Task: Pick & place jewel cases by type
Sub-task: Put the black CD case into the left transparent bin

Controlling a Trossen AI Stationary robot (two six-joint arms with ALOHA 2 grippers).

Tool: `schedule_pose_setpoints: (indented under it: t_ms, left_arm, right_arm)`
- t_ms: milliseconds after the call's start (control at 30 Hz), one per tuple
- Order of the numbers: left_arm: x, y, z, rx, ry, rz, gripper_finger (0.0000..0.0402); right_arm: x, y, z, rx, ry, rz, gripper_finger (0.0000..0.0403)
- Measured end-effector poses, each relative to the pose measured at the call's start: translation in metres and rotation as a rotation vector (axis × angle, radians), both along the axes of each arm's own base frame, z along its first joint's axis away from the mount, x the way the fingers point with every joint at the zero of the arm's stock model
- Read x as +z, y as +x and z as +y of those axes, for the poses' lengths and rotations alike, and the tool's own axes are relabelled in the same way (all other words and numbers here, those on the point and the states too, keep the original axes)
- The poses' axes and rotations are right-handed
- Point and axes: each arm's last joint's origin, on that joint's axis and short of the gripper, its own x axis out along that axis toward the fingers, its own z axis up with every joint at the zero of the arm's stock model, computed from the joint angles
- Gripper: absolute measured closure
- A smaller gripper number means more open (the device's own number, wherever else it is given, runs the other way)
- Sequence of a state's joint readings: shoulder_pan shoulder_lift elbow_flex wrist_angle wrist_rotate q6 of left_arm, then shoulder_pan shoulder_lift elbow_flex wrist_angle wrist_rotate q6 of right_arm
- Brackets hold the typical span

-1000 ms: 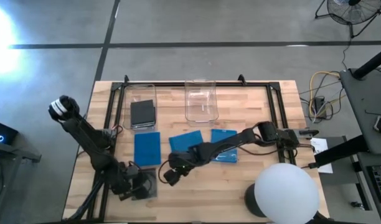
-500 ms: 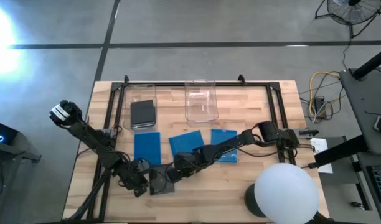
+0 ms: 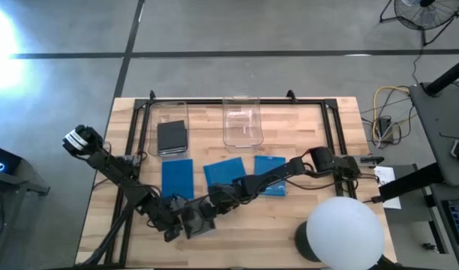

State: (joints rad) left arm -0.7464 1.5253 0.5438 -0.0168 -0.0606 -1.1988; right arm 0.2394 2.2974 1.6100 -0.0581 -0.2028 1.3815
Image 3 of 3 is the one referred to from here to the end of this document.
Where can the clear plastic bin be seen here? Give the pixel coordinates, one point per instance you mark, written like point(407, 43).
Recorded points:
point(158, 112)
point(242, 123)

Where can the dark grey cart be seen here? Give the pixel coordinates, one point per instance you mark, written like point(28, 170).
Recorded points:
point(439, 225)

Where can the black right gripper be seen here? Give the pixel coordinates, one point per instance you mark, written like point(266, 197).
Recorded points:
point(220, 197)

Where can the black power adapter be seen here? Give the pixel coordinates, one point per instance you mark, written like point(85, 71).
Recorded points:
point(386, 127)

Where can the black metal table frame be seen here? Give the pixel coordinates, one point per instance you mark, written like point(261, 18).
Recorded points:
point(233, 101)

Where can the black device with blue light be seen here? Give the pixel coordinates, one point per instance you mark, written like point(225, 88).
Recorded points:
point(4, 161)

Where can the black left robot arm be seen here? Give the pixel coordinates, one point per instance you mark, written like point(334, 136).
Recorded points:
point(113, 168)

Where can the black floor fan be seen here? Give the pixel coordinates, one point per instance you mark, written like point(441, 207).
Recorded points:
point(428, 15)

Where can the black stand bar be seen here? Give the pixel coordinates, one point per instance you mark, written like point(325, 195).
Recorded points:
point(413, 182)

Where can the white paper sheet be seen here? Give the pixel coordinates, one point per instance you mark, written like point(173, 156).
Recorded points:
point(387, 176)

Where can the blue jewel case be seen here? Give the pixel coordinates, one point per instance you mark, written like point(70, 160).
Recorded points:
point(269, 165)
point(177, 178)
point(224, 170)

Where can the black pole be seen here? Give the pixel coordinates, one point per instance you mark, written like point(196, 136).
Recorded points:
point(450, 75)

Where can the grey side table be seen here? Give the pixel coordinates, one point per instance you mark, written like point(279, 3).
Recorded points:
point(439, 120)

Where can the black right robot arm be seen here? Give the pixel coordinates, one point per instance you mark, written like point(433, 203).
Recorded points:
point(274, 174)

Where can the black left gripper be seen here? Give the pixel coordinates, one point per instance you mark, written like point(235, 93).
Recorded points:
point(165, 217)

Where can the white round globe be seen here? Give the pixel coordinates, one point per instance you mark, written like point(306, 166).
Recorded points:
point(345, 232)

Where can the black round stand base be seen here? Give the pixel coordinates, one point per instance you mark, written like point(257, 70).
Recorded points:
point(302, 240)

